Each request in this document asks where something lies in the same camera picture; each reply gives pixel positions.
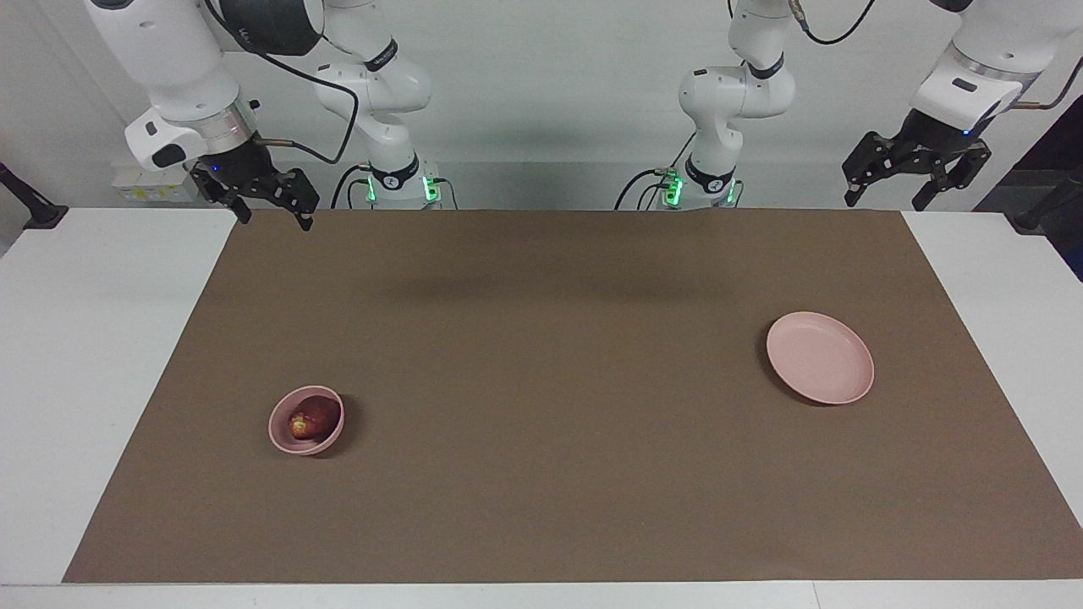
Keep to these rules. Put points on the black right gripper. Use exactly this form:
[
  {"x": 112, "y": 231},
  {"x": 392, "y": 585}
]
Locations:
[{"x": 245, "y": 169}]

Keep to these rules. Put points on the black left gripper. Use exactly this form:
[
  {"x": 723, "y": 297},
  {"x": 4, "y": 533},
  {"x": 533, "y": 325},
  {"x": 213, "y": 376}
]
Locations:
[{"x": 935, "y": 135}]

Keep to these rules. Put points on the red apple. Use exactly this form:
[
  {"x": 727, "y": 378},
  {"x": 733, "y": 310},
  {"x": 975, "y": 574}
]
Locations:
[{"x": 315, "y": 419}]

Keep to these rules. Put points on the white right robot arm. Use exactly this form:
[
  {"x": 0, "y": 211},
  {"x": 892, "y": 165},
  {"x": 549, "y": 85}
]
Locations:
[{"x": 161, "y": 51}]

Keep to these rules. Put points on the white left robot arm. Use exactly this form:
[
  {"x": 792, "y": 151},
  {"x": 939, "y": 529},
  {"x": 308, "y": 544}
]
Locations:
[{"x": 736, "y": 93}]

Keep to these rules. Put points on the pink plate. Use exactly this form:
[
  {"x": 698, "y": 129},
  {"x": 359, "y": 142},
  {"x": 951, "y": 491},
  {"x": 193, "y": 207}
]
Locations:
[{"x": 821, "y": 359}]

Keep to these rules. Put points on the pink bowl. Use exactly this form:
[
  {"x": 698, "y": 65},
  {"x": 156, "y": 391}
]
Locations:
[{"x": 283, "y": 440}]

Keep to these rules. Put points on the black clamp stand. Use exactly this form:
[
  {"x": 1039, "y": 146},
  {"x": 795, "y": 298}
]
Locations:
[
  {"x": 1049, "y": 207},
  {"x": 38, "y": 211}
]

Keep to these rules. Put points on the brown table mat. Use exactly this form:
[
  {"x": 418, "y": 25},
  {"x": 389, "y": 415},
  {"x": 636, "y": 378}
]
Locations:
[{"x": 541, "y": 423}]

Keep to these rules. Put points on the white wall socket box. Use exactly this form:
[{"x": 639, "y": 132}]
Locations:
[{"x": 135, "y": 190}]

